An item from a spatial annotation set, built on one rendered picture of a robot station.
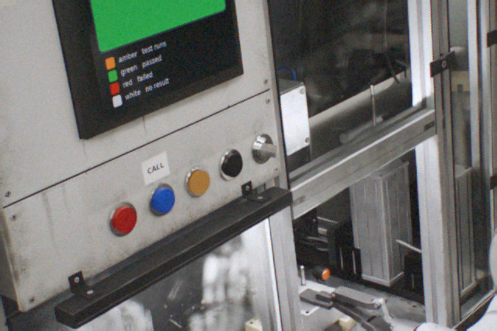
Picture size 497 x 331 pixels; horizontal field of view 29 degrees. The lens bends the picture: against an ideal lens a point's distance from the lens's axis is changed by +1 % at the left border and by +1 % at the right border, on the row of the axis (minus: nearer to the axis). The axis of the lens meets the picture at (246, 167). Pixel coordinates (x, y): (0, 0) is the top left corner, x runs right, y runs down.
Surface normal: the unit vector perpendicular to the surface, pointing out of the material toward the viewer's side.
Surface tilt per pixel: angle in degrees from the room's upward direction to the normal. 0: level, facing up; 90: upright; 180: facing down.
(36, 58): 90
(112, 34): 90
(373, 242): 90
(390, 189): 90
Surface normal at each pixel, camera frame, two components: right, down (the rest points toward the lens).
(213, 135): 0.73, 0.18
